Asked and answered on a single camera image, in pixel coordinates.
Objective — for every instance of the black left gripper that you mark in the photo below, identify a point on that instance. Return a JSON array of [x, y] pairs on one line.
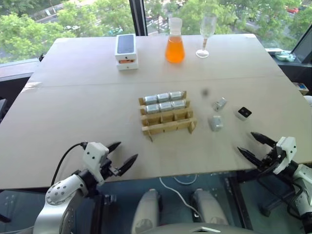
[[108, 169]]

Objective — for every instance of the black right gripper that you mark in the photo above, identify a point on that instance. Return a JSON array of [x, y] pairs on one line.
[[270, 162]]

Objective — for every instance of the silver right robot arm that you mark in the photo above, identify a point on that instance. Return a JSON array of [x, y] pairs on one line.
[[302, 185]]

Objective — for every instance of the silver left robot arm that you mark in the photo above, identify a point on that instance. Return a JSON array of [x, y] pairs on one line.
[[61, 192]]

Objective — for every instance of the wooden slotted rack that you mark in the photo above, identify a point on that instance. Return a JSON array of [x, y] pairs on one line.
[[168, 123]]

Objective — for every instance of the small cardboard box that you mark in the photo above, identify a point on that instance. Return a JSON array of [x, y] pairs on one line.
[[301, 88]]

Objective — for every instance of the white phone box black print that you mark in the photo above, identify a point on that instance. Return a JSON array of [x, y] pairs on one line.
[[125, 47]]

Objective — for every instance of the grey rounded robot leg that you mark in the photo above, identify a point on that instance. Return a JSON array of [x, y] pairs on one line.
[[209, 207], [146, 212]]

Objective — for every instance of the teal and white small item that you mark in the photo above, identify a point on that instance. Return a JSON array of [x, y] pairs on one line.
[[285, 56]]

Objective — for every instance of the grey robot torso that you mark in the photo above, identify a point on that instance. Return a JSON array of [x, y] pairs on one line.
[[202, 229]]

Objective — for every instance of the dark monitor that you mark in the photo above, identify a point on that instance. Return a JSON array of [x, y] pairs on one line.
[[304, 46]]

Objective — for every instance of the flask bottle with orange liquid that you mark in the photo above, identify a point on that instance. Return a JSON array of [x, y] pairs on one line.
[[175, 50]]

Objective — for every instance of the clear wine glass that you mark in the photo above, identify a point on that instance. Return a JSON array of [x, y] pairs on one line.
[[206, 26]]

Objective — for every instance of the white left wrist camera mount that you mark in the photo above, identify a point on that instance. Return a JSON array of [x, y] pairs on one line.
[[93, 156]]

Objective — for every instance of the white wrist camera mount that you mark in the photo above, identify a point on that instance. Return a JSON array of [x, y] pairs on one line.
[[286, 151], [93, 156]]

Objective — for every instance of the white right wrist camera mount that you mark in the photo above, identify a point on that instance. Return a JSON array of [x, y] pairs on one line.
[[286, 151]]

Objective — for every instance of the white cube black top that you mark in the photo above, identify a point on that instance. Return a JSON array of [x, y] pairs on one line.
[[243, 112]]

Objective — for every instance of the black table frame leg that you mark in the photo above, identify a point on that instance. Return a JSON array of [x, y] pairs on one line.
[[240, 200]]

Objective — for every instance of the dark window frame post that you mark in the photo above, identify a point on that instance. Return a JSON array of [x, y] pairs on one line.
[[138, 17]]

